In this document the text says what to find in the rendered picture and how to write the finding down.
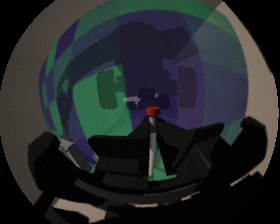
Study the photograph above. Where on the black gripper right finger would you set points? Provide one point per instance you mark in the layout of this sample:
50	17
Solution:
175	142

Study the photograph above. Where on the grey pin with red cap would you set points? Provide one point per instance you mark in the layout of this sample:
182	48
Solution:
152	112

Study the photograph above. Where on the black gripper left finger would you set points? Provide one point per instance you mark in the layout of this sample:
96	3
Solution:
136	145

